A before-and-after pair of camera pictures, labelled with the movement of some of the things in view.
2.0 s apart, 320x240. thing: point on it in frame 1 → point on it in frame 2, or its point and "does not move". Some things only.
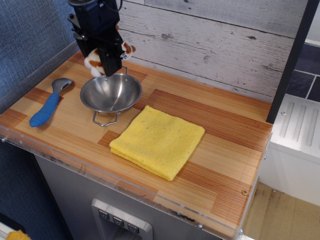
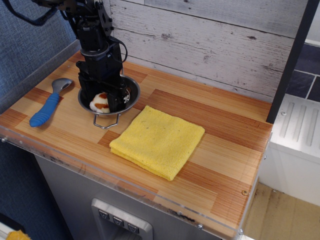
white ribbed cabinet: (291, 163) does not move
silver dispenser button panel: (115, 224) does not move
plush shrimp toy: (92, 60) → (100, 103)
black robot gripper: (95, 25) → (103, 72)
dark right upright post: (302, 32) does not move
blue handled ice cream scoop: (40, 117) does not move
